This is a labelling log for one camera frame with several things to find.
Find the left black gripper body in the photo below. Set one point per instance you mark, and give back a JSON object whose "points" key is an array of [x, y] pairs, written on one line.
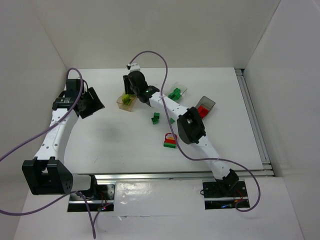
{"points": [[93, 103]]}

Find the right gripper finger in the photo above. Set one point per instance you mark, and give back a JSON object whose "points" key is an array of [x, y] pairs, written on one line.
{"points": [[127, 85], [134, 91]]}

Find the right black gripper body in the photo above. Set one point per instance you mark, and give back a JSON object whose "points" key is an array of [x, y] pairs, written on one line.
{"points": [[126, 83]]}

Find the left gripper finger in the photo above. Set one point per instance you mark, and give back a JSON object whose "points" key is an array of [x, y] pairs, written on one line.
{"points": [[92, 95], [86, 108]]}

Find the lime long lego brick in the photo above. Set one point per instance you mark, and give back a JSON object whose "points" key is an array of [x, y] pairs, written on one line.
{"points": [[127, 99]]}

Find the green lego brick studs up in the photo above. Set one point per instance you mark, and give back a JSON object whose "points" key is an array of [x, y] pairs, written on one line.
{"points": [[156, 115]]}

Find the red flower lego block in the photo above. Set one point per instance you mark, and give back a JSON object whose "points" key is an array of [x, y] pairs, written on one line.
{"points": [[169, 141]]}

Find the red sloped lego brick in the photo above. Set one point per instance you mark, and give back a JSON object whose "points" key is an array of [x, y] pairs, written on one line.
{"points": [[203, 111]]}

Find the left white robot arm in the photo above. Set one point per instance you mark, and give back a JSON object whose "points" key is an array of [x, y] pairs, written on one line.
{"points": [[46, 173]]}

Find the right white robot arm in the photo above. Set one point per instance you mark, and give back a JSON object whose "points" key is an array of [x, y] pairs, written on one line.
{"points": [[190, 127]]}

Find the orange transparent container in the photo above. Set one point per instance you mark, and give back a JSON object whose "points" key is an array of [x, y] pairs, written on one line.
{"points": [[124, 107]]}

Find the clear transparent container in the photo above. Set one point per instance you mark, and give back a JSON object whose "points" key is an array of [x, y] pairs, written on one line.
{"points": [[177, 85]]}

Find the dark grey transparent container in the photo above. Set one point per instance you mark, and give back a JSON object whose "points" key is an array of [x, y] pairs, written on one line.
{"points": [[206, 102]]}

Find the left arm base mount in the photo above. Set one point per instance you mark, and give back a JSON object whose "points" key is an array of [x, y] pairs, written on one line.
{"points": [[99, 198]]}

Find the aluminium rail front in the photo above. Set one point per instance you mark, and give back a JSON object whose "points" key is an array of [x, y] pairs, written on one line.
{"points": [[204, 175]]}

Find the aluminium rail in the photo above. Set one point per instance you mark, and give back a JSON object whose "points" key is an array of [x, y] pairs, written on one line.
{"points": [[262, 150], [204, 175]]}

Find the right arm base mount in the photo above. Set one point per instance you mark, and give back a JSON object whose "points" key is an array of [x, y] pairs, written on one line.
{"points": [[215, 198]]}

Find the aluminium rail right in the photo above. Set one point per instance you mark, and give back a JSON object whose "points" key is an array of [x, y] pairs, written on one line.
{"points": [[262, 150]]}

